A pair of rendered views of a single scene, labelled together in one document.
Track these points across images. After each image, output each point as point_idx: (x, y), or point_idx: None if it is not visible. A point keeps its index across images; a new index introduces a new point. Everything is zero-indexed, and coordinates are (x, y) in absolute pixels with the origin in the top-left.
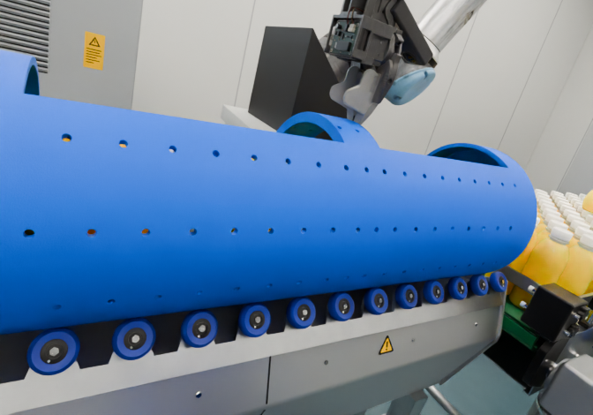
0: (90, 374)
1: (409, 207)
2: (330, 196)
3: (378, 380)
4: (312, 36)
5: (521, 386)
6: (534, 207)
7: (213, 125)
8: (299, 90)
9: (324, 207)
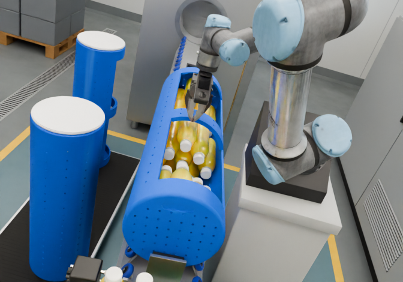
0: None
1: (150, 135)
2: (157, 114)
3: None
4: (262, 104)
5: None
6: (132, 202)
7: (176, 89)
8: (253, 130)
9: (155, 115)
